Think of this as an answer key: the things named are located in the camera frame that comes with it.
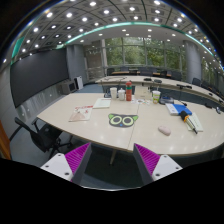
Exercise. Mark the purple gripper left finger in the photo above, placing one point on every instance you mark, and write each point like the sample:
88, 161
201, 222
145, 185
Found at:
70, 166

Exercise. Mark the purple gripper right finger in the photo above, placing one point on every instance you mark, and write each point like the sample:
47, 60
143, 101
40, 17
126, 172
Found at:
152, 166

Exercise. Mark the black office chair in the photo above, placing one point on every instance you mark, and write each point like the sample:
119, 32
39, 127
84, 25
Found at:
47, 138

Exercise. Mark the red white magazine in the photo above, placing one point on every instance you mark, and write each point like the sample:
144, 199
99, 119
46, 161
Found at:
81, 113

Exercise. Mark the orange black tool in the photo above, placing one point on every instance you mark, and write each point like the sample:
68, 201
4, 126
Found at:
186, 118

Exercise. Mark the white booklet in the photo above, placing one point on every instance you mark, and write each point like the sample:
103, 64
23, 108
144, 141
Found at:
193, 117

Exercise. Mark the white notebook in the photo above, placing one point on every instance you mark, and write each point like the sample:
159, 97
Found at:
102, 103

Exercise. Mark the green white cup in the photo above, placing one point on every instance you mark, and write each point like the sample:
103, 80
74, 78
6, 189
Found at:
156, 96

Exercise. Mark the white paper cup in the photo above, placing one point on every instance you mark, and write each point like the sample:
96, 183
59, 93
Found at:
113, 92

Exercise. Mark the red orange bottle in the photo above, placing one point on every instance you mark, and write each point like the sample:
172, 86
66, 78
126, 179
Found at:
128, 91

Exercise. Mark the large black wall screen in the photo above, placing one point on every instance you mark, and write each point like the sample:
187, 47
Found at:
35, 73

